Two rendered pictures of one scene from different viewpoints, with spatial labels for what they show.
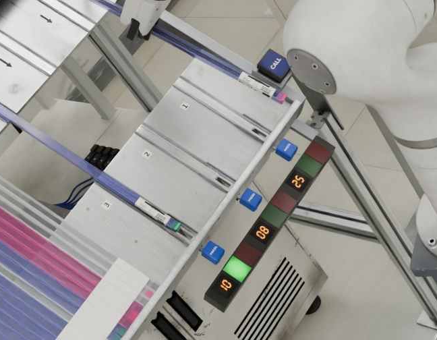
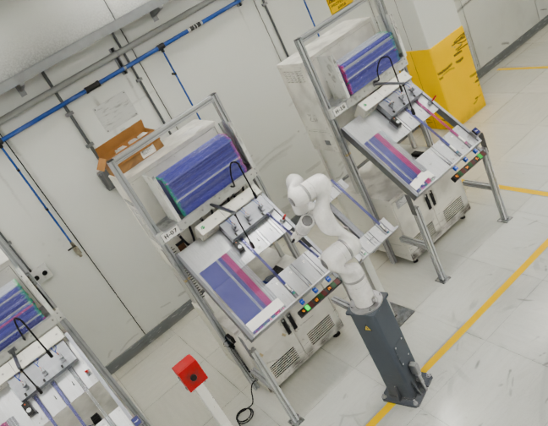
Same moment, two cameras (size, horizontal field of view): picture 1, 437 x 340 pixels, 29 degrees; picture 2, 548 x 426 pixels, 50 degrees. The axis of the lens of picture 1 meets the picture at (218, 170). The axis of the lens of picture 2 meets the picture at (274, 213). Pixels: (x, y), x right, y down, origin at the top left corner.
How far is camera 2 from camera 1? 2.17 m
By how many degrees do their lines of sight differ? 10
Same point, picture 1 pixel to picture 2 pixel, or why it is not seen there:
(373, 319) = (354, 341)
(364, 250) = not seen: hidden behind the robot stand
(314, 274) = (338, 323)
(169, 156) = (296, 274)
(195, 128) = (304, 268)
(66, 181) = (264, 274)
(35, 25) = (267, 231)
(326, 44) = (326, 260)
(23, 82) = (261, 246)
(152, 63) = not seen: hidden behind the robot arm
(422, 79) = (347, 270)
